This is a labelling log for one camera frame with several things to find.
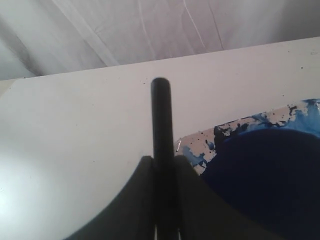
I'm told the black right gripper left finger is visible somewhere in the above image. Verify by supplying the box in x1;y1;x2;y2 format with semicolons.
67;156;155;240

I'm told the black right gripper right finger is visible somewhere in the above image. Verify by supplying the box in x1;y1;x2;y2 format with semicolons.
174;155;281;240

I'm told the black paintbrush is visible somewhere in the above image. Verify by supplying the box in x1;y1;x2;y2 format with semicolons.
151;77;179;240

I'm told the white square paint dish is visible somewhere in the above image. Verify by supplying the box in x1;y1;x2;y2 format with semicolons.
174;99;320;240

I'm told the white backdrop curtain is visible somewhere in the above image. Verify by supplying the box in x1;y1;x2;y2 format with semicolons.
0;0;320;80

